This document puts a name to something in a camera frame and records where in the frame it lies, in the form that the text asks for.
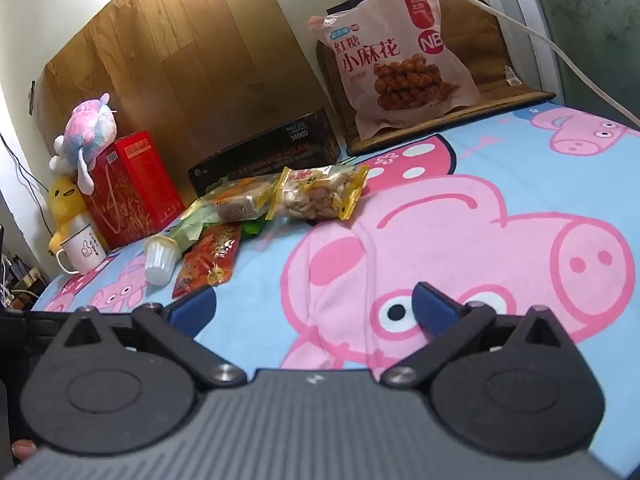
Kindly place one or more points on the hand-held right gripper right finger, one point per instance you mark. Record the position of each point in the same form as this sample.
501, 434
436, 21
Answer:
435, 310

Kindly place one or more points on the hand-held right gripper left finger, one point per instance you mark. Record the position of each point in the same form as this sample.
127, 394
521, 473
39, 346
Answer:
195, 305

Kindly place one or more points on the red snack packet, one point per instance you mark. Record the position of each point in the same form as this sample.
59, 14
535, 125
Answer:
210, 255

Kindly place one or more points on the green snack packet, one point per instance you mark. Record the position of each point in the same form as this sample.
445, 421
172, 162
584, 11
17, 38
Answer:
192, 227

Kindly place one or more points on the clear packet of brown snack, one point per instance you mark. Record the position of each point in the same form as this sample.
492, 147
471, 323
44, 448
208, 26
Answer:
240, 200

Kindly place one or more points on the black cardboard box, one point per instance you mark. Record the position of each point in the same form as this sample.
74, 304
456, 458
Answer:
280, 150

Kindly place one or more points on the person's left hand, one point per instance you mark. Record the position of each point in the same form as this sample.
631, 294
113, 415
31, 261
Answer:
23, 451

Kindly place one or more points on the white jelly cup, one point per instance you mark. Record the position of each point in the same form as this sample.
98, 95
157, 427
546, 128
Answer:
160, 260

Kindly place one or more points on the printed pig blanket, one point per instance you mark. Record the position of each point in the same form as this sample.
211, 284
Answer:
450, 210

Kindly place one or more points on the white mug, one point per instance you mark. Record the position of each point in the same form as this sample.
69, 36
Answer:
85, 252

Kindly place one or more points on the red box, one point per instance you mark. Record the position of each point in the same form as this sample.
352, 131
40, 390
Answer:
135, 190

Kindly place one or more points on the yellow-edged nut snack packet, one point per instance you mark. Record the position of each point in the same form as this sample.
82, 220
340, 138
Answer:
315, 195

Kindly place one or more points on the yellow plush toy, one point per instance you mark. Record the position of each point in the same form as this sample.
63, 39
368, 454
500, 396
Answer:
65, 200

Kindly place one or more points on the pink and blue plush toy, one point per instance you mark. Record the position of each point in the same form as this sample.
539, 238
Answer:
90, 125

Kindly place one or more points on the wooden board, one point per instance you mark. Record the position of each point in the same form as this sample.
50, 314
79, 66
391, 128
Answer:
175, 60

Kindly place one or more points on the large pink snack bag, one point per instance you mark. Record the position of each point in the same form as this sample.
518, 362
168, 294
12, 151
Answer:
400, 60

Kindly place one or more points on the brown cushion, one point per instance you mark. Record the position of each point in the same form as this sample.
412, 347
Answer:
475, 35

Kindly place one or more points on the frosted glass door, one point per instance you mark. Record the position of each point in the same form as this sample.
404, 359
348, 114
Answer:
590, 10

